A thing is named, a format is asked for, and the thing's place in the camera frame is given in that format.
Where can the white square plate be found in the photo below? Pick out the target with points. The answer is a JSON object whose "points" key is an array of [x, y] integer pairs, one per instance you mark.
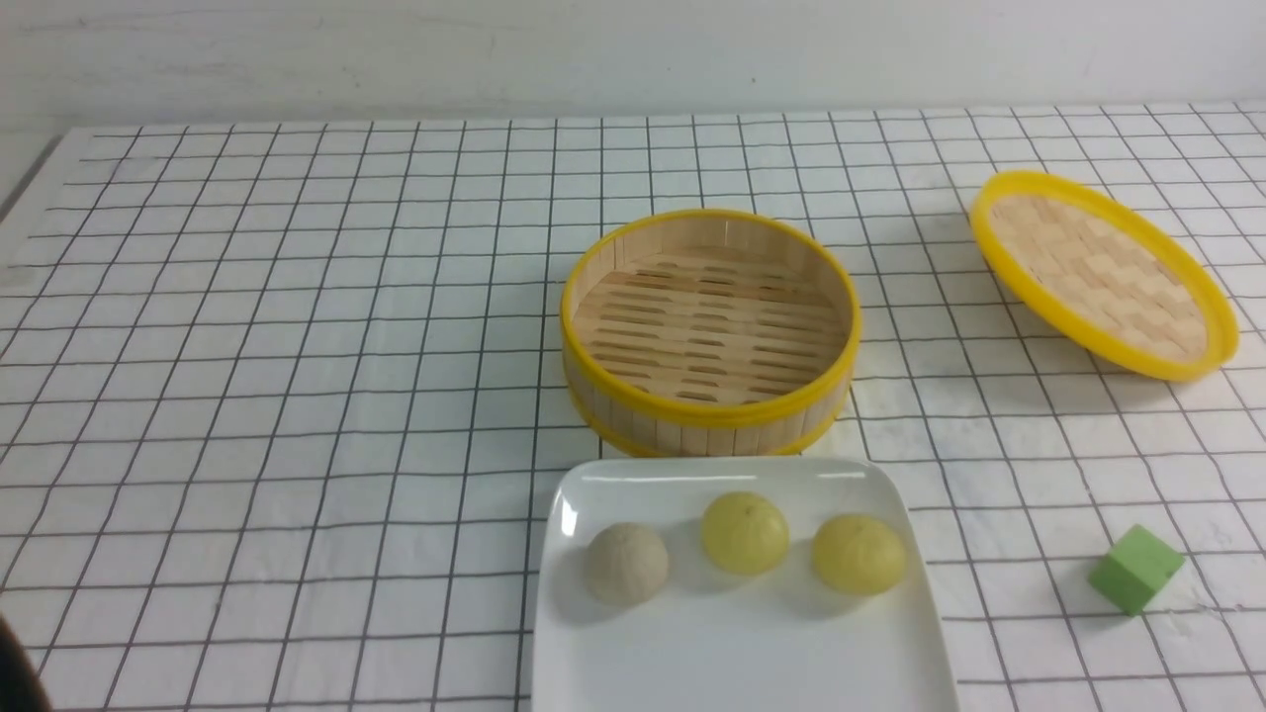
{"points": [[783, 641]]}

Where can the yellow steamed bun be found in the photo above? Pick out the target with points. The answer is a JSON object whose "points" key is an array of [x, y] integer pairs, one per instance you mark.
{"points": [[744, 534], [858, 555]]}

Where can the bamboo steamer lid yellow rim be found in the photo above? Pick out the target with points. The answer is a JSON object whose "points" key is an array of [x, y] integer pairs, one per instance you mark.
{"points": [[1104, 276]]}

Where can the white grid tablecloth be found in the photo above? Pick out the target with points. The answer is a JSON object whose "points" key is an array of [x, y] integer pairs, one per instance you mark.
{"points": [[284, 409]]}

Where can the yellow steamed bun front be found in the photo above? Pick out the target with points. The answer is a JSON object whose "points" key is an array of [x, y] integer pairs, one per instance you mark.
{"points": [[744, 534]]}

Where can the white steamed bun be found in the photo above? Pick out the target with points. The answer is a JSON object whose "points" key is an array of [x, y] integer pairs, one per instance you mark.
{"points": [[626, 564]]}

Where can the bamboo steamer basket yellow rim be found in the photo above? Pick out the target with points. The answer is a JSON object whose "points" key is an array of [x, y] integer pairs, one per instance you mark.
{"points": [[709, 333]]}

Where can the yellow steamed bun back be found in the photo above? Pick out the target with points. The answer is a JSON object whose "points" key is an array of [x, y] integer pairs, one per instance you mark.
{"points": [[858, 555]]}

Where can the green foam cube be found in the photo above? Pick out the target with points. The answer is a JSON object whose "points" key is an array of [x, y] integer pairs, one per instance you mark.
{"points": [[1135, 570]]}

